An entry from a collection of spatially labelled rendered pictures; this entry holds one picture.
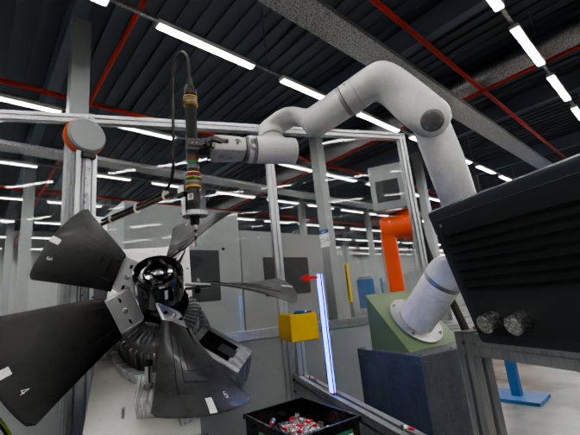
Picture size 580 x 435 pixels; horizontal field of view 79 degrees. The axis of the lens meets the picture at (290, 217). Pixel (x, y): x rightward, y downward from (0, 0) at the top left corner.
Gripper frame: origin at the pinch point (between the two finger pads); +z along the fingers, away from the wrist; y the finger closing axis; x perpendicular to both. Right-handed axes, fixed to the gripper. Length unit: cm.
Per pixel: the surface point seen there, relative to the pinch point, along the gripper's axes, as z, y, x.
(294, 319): -33, 21, -52
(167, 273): 7.1, -5.6, -36.4
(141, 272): 13.1, -4.2, -35.6
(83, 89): 127, 411, 273
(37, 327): 32, -11, -46
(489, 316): -31, -62, -49
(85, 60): 126, 411, 320
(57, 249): 35.6, 10.8, -26.7
